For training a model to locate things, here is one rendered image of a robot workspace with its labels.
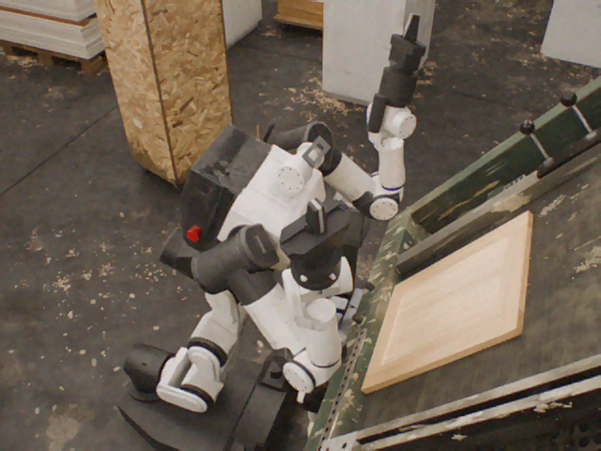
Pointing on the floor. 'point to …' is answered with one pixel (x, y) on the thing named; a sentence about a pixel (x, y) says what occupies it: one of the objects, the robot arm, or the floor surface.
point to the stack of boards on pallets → (53, 31)
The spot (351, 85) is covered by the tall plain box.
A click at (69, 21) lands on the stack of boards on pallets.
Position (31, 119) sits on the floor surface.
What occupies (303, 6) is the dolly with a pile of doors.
